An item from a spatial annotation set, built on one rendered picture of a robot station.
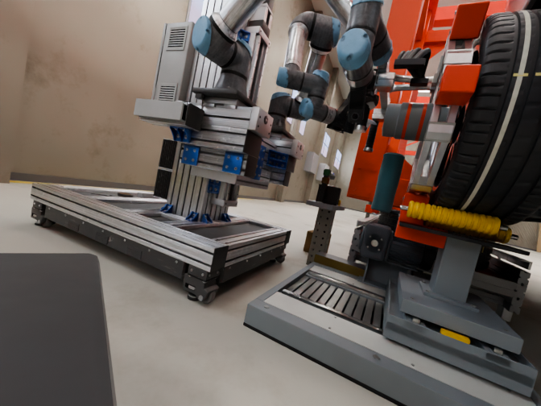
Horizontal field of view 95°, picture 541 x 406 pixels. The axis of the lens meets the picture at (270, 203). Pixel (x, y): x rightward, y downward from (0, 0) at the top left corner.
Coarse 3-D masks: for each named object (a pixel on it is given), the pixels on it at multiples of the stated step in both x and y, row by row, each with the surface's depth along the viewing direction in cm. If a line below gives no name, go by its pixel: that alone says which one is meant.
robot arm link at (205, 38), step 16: (240, 0) 84; (256, 0) 84; (224, 16) 87; (240, 16) 87; (192, 32) 94; (208, 32) 88; (224, 32) 89; (208, 48) 92; (224, 48) 94; (224, 64) 101
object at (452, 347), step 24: (384, 312) 98; (384, 336) 80; (408, 336) 77; (432, 336) 74; (456, 336) 72; (456, 360) 72; (480, 360) 69; (504, 360) 67; (528, 360) 69; (504, 384) 67; (528, 384) 65
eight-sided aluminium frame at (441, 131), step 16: (448, 48) 74; (464, 48) 74; (432, 96) 109; (432, 112) 72; (448, 112) 72; (432, 128) 72; (448, 128) 70; (432, 144) 115; (416, 160) 116; (416, 176) 84; (432, 176) 81
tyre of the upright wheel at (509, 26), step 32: (512, 32) 63; (512, 64) 61; (480, 96) 64; (480, 128) 64; (512, 128) 62; (480, 160) 67; (512, 160) 63; (448, 192) 77; (480, 192) 72; (512, 192) 68; (512, 224) 79
